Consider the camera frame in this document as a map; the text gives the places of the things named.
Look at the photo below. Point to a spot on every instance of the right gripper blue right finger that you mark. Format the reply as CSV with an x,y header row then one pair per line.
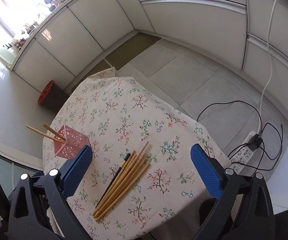
x,y
208,169

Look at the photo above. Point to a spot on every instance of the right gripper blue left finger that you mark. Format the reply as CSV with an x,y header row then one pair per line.
x,y
73,171

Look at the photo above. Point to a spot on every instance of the bamboo chopstick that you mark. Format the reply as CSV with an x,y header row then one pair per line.
x,y
140,164
112,186
118,186
117,196
53,131
129,174
45,135

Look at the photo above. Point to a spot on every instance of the pink perforated utensil holder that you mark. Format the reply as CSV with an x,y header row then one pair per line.
x,y
74,142

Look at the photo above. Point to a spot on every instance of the white power strip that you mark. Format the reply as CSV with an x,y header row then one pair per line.
x,y
242,154

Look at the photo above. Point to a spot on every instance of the black power adapter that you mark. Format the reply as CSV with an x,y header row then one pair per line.
x,y
254,142

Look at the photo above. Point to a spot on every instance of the black chopstick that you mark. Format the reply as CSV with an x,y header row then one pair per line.
x,y
115,176

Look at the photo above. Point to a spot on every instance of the floral tablecloth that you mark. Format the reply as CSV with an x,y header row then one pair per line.
x,y
119,117

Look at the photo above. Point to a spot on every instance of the red rimmed trash bin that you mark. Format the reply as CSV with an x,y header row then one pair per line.
x,y
53,97

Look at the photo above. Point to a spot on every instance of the brown floor mat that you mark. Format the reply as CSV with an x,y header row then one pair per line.
x,y
121,55

